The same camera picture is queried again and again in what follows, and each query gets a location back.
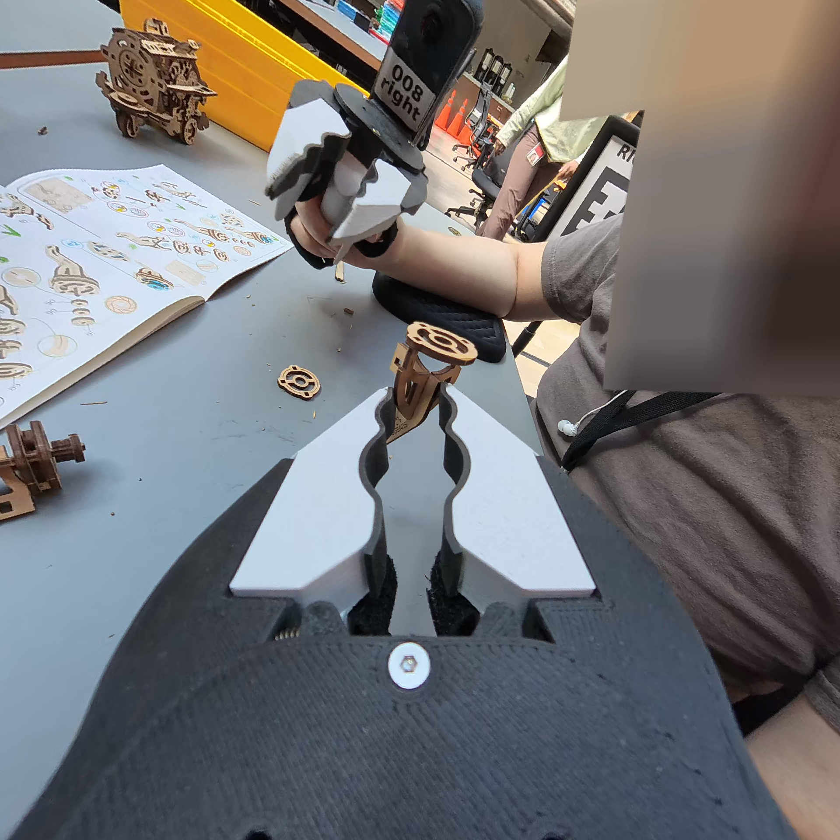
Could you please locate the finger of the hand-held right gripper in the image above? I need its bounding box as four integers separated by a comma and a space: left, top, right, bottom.
327, 159, 429, 249
264, 80, 354, 221

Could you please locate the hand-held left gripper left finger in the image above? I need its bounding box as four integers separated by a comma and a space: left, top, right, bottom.
230, 386, 396, 619

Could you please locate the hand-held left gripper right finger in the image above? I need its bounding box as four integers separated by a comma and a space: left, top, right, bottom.
438, 384, 598, 618

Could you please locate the wooden lever model part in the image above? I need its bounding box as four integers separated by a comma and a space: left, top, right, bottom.
386, 320, 478, 448

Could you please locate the person's right forearm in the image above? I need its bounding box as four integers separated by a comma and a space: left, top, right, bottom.
367, 222, 551, 324

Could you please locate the person's left forearm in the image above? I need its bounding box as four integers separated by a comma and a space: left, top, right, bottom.
743, 696, 840, 840

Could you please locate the assembled wooden steampunk model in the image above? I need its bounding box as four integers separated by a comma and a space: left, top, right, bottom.
96, 17, 218, 146

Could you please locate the person's right hand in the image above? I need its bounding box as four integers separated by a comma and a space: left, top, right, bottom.
290, 211, 399, 269

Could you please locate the yellow plastic bin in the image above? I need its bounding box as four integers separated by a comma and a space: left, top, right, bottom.
118, 0, 370, 153

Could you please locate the black office chair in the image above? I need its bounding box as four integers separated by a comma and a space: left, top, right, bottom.
445, 139, 521, 238

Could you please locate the black padded wrist rest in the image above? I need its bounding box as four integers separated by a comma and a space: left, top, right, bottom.
372, 272, 508, 366

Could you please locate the person's grey shirt torso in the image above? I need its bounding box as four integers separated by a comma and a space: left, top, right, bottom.
530, 215, 840, 726

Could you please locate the black framed tag sign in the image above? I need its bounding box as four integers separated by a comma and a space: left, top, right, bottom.
529, 114, 641, 241

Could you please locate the open instruction booklet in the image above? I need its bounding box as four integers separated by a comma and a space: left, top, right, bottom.
0, 164, 295, 429

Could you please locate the brown wooden strip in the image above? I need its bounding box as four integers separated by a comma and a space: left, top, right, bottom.
0, 49, 107, 70

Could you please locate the wooden gear shaft subassembly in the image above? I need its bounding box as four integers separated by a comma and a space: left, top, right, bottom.
0, 420, 87, 523

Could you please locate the white earbud cable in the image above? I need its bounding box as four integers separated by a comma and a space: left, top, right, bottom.
556, 390, 632, 438

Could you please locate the round wooden ring part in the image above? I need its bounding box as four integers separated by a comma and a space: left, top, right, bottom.
276, 364, 323, 400

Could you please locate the black lanyard strap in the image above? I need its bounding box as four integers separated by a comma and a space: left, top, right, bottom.
560, 390, 723, 475

